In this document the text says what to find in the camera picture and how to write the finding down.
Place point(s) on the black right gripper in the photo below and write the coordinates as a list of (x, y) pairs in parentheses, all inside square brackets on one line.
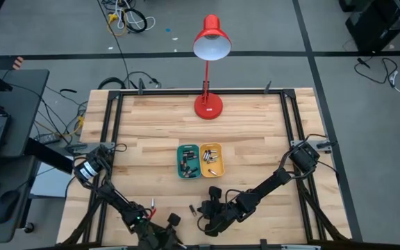
[(224, 213)]

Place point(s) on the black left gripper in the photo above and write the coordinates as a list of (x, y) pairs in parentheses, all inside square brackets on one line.
[(165, 239)]

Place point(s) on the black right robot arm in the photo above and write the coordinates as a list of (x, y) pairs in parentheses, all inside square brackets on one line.
[(269, 184)]

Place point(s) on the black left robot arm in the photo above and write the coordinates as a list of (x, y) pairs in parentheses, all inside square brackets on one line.
[(116, 199)]

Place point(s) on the red tape tag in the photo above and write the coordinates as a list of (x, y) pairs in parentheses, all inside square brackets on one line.
[(153, 212)]

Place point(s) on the yellow plastic bin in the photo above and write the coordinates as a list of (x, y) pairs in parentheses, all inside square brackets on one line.
[(219, 166)]

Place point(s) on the teal plastic bin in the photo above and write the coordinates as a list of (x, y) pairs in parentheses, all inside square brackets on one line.
[(180, 149)]

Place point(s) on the red desk lamp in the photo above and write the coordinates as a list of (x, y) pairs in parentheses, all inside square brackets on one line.
[(207, 106)]

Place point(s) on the black caster wheel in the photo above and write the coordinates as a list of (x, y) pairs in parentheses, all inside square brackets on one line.
[(28, 227)]

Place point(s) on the black desk leg bar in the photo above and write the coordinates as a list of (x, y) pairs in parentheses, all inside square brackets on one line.
[(47, 156)]

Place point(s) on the black power strip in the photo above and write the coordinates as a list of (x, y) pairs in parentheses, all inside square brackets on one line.
[(47, 139)]

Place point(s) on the black computer mouse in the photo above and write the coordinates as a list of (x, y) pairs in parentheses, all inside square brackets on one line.
[(5, 206)]

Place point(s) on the black desk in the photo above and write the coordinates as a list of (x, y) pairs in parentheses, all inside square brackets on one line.
[(23, 104)]

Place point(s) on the orange striped tape piece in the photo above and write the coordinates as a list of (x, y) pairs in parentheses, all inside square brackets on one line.
[(17, 63)]

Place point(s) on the black computer tower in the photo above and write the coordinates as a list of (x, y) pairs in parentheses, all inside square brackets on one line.
[(380, 21)]

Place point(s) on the black frame bracket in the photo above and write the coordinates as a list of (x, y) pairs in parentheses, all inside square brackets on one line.
[(267, 87), (140, 87), (263, 243)]

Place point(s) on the black aluminium table frame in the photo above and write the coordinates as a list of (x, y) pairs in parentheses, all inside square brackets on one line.
[(200, 92)]

